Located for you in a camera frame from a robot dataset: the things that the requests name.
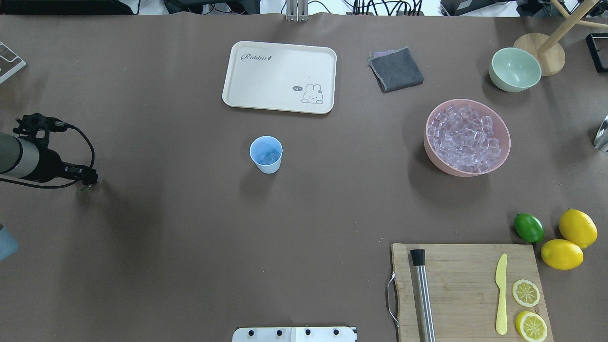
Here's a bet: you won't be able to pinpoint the black frame tray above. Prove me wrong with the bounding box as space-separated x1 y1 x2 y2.
585 33 608 73

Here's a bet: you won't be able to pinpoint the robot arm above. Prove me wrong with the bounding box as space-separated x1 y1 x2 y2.
0 133 99 189

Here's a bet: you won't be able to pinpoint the cream rabbit tray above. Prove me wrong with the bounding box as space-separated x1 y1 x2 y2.
222 41 337 114

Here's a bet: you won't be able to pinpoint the upper lemon slice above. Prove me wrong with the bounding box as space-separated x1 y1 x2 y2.
511 279 541 307

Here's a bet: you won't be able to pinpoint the white wire cup rack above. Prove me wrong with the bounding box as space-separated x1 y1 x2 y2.
0 42 27 84

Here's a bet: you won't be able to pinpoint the bamboo cutting board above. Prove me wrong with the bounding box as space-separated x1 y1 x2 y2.
391 243 542 342

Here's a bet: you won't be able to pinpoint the aluminium frame post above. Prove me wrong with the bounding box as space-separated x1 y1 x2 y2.
285 0 309 22

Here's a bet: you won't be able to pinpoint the grey folded cloth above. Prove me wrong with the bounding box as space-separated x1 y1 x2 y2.
368 46 424 93

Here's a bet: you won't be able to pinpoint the lemon slice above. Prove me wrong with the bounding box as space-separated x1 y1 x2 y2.
511 279 541 307
515 311 549 342

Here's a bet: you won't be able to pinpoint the yellow plastic knife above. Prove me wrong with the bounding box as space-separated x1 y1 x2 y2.
494 253 508 335

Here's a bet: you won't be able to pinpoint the lower lemon slice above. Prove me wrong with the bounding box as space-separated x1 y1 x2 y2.
515 311 549 342

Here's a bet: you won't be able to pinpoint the clear ice cubes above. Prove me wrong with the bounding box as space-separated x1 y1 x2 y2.
427 103 502 172

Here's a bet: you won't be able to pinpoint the steel ice scoop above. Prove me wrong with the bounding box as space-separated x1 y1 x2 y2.
593 115 608 153

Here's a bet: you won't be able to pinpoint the steel muddler black tip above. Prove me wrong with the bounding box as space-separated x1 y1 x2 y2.
410 249 437 342

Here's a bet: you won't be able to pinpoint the wooden cup stand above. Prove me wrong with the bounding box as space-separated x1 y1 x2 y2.
513 0 607 76

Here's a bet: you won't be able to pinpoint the yellow lemon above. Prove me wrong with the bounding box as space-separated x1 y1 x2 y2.
558 209 599 249
541 239 584 270

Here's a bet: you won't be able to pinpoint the pink bowl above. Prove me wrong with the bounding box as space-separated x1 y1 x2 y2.
424 98 512 177

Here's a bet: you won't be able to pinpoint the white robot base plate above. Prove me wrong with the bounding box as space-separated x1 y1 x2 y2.
232 326 358 342

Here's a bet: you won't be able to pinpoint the green lime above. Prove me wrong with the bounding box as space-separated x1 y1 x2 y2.
514 213 545 243

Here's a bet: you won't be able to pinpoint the light blue cup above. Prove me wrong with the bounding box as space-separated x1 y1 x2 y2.
249 136 283 174

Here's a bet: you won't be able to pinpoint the upper yellow lemon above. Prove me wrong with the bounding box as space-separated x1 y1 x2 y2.
558 209 599 249

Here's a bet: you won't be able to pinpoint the lower yellow lemon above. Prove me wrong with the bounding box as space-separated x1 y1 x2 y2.
541 239 584 270

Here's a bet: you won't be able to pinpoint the dark red cherries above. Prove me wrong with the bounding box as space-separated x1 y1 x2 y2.
77 183 97 193

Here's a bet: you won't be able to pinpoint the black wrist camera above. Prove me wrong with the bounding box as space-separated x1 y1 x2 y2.
13 113 69 147

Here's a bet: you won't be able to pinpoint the mint green bowl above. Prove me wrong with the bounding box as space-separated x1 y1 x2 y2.
489 47 542 92

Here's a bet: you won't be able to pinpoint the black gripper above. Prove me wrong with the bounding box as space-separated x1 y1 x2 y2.
33 148 99 185

